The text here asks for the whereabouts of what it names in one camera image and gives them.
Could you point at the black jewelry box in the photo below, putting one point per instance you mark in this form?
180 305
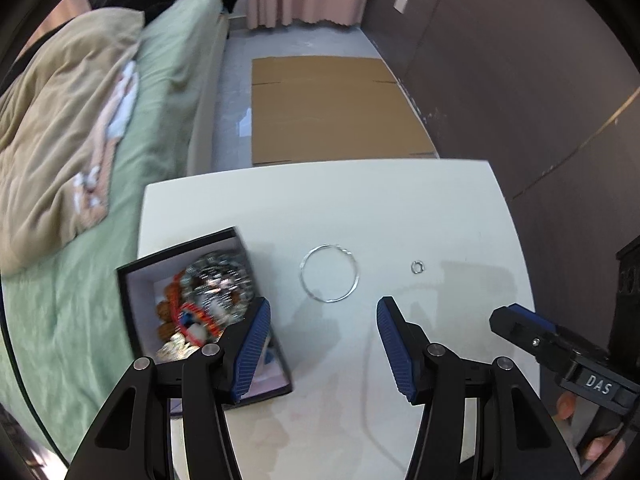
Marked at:
145 290

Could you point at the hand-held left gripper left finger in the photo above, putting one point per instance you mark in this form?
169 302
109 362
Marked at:
252 355

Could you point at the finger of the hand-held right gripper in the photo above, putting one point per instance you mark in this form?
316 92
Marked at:
525 337
537 317

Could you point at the white translucent pouch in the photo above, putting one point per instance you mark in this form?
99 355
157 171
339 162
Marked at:
195 333

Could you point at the thin silver bangle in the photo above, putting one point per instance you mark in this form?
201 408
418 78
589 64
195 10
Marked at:
302 274

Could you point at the flat cardboard sheet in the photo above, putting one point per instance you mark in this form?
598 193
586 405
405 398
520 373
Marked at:
325 110

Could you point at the person's right hand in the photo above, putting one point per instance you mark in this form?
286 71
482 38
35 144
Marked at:
602 447

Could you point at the white wall socket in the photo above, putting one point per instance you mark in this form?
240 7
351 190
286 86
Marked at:
400 4

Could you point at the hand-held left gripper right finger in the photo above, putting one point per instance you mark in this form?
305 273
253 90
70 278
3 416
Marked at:
395 350

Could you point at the beige duvet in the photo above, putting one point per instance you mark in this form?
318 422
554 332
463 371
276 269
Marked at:
55 135

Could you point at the bed with green sheet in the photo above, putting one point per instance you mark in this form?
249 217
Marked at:
165 85

